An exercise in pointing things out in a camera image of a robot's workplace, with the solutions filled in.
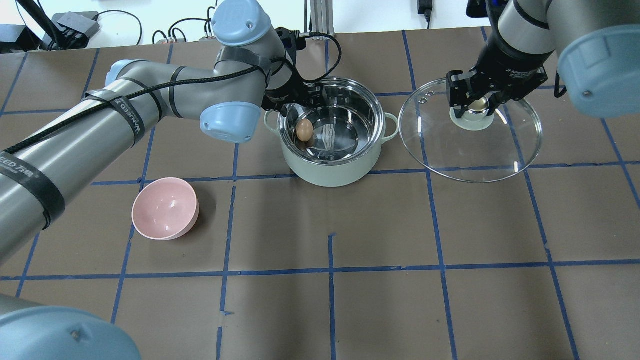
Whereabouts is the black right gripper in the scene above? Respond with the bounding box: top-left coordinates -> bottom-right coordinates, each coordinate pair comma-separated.
446,42 -> 549,111

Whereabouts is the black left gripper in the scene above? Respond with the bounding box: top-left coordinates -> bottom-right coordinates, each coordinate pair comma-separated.
261,27 -> 326,113

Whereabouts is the beige egg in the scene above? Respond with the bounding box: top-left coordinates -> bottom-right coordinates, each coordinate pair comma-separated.
295,118 -> 314,142

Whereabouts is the glass pot lid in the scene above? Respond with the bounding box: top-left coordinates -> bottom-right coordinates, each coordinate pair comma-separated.
398,79 -> 543,183

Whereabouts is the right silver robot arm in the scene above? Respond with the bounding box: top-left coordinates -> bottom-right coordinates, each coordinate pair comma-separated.
446,0 -> 640,119

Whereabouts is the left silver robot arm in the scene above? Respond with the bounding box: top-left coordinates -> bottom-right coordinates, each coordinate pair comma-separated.
0,0 -> 322,263

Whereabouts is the pale green cooking pot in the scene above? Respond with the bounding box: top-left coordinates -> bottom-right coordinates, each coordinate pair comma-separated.
269,77 -> 400,188

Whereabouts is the pink bowl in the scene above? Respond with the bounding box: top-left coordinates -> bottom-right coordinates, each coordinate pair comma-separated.
131,177 -> 201,241

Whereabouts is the brown paper table mat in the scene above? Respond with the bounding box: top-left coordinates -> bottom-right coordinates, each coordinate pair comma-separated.
0,27 -> 640,360

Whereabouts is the black monitor stand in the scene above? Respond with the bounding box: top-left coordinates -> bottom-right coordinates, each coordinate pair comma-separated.
0,0 -> 100,54

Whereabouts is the aluminium frame post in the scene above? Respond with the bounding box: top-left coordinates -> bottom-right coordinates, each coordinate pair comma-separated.
305,0 -> 335,36

